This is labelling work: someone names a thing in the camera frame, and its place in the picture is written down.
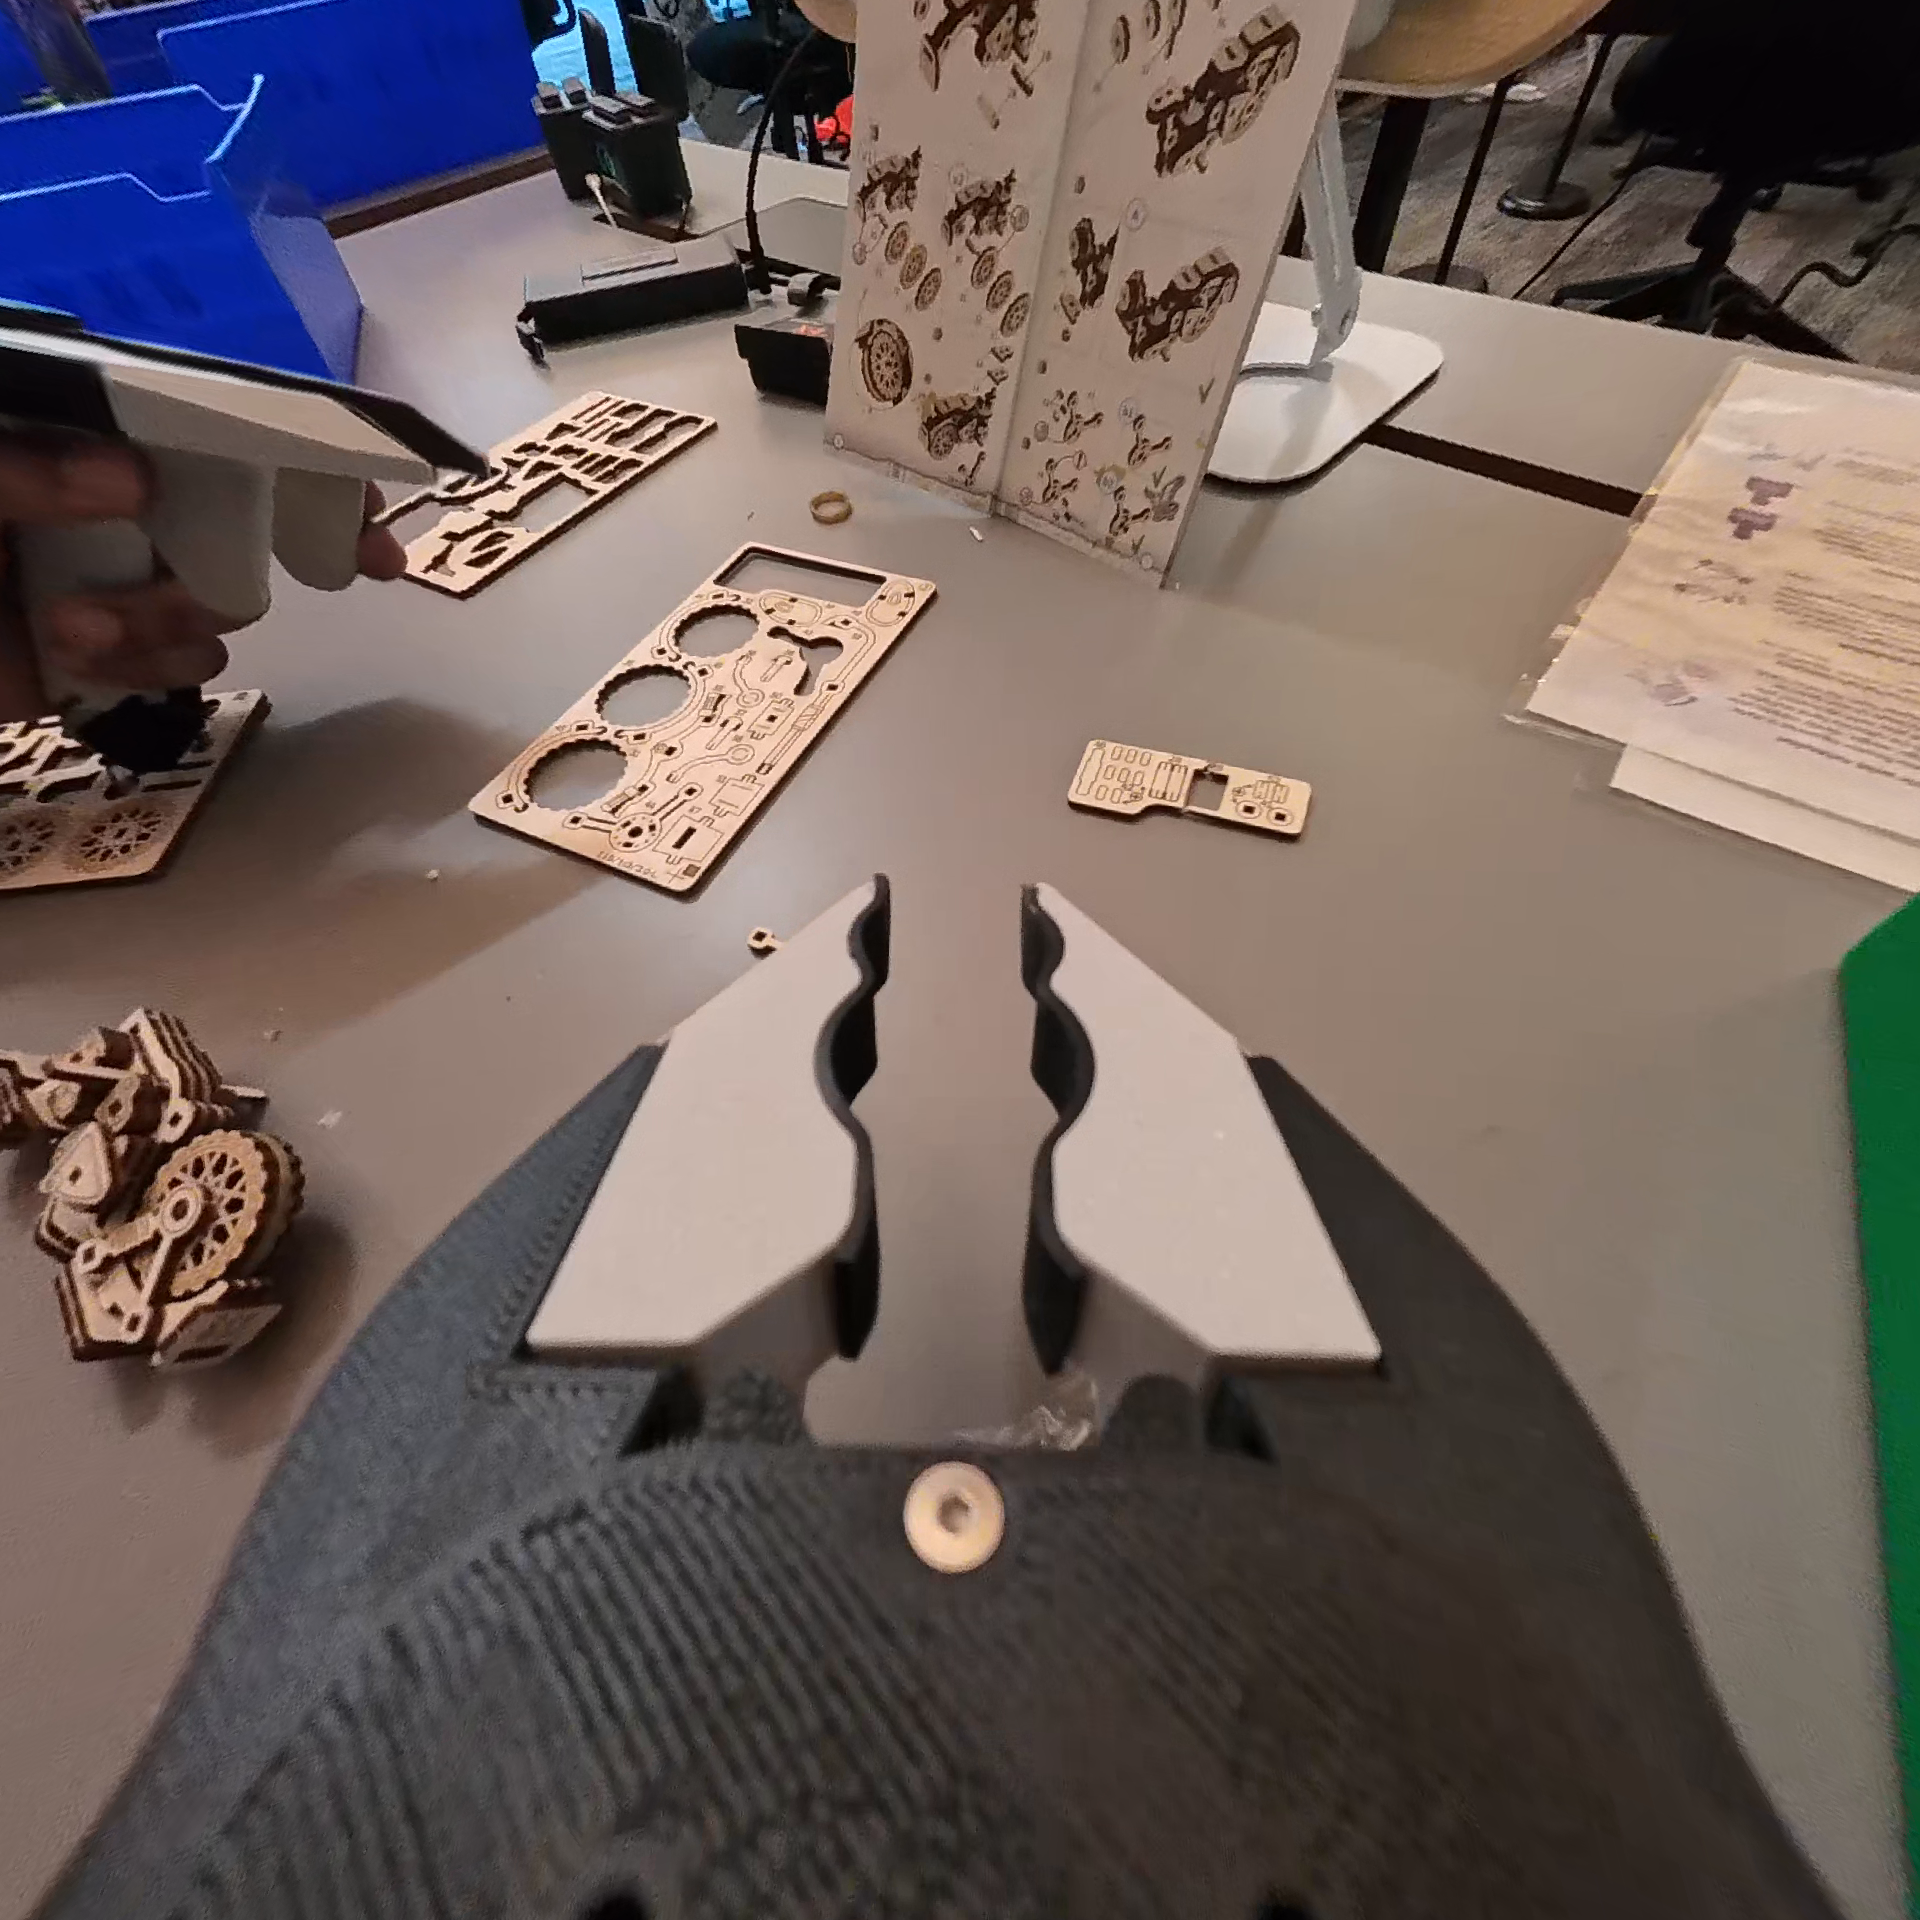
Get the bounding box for printed sheet in plastic sleeve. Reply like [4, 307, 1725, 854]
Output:
[1503, 354, 1920, 845]

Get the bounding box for grey desk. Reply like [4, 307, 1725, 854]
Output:
[0, 132, 1920, 1920]

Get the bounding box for assembled wooden model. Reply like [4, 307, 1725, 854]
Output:
[0, 1005, 311, 1372]

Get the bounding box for small black device red label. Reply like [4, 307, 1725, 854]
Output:
[731, 289, 835, 407]

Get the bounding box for wooden puzzle sheet round holes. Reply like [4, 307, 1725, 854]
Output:
[468, 540, 941, 899]

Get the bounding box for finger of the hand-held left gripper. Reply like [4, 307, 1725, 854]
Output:
[0, 330, 491, 485]

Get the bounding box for black office chair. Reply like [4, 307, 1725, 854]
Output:
[1500, 0, 1920, 359]

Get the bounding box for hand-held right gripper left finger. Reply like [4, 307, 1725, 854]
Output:
[523, 874, 893, 1440]

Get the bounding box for folded instruction sheet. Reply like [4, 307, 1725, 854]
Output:
[822, 0, 1307, 589]

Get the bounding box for white monitor stand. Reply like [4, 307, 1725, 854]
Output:
[1205, 85, 1445, 485]

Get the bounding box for person's left hand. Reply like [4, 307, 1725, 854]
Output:
[0, 434, 229, 722]

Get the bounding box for large blue storage bin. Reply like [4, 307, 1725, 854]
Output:
[0, 72, 368, 387]

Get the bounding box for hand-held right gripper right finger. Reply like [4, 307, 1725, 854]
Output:
[1019, 881, 1385, 1389]

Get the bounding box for plain white paper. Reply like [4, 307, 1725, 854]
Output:
[1607, 737, 1920, 899]

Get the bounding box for black battery charger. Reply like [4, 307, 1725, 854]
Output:
[533, 78, 696, 230]

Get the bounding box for black power adapter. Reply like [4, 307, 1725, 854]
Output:
[516, 238, 750, 348]

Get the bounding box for green plastic board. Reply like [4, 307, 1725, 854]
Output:
[1835, 893, 1920, 1920]

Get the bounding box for wooden puzzle sheet with gears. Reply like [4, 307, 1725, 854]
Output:
[0, 687, 273, 897]

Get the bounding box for small wooden puzzle sheet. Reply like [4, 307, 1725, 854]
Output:
[1066, 735, 1315, 840]

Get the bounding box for wooden puzzle sheet narrow cutouts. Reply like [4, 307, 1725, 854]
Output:
[365, 390, 720, 600]

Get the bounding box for gooseneck microphone stand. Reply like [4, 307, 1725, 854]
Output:
[731, 78, 860, 294]

